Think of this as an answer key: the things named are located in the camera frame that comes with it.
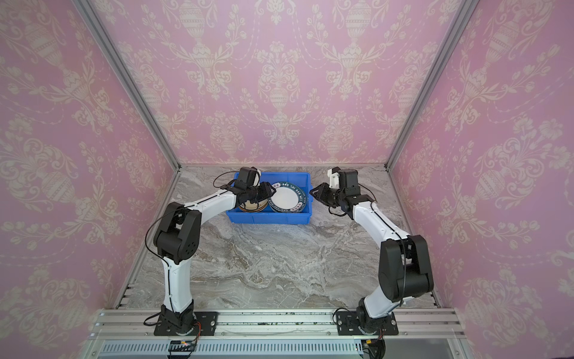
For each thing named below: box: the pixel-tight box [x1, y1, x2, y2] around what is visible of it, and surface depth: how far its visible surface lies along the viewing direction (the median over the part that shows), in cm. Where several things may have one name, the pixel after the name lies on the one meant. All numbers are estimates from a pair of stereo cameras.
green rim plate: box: [267, 181, 308, 214], surface depth 105 cm
